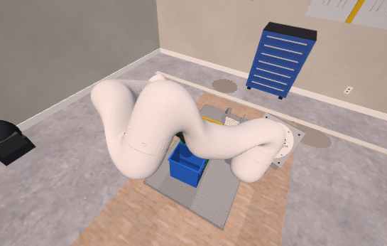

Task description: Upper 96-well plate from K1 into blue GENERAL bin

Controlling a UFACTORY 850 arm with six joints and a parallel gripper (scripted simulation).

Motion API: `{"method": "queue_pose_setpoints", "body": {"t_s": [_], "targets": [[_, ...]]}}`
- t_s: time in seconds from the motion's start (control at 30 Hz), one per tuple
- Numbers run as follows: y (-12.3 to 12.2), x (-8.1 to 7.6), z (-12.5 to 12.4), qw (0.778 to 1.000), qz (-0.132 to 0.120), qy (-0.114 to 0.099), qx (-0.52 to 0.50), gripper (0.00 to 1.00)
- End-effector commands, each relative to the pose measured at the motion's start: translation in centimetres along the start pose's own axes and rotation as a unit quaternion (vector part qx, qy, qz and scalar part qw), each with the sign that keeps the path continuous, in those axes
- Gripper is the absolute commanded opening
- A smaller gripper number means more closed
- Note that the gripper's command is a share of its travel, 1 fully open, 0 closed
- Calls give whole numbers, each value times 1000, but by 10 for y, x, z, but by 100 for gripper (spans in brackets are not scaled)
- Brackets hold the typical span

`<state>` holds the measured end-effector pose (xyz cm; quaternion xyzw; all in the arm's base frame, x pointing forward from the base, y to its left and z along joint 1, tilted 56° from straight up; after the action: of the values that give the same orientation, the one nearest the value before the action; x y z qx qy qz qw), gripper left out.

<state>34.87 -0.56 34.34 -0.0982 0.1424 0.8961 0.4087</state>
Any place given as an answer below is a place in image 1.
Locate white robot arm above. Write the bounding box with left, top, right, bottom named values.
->
left=91, top=74, right=294, bottom=183

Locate blue bin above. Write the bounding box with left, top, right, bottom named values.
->
left=168, top=142, right=206, bottom=188

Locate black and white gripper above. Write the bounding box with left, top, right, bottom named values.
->
left=176, top=132, right=185, bottom=144

